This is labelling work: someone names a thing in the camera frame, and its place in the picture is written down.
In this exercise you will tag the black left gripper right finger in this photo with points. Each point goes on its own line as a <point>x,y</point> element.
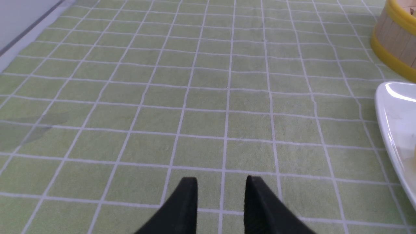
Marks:
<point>264,213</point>

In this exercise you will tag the white square plate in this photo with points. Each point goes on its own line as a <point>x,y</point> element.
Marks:
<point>395,104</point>

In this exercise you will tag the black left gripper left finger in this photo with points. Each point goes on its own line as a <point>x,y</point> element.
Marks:
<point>178,215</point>

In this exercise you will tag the green checkered tablecloth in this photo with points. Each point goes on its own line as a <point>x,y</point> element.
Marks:
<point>115,101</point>

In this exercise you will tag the bamboo steamer basket yellow rim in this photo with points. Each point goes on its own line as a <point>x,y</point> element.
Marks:
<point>394,37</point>

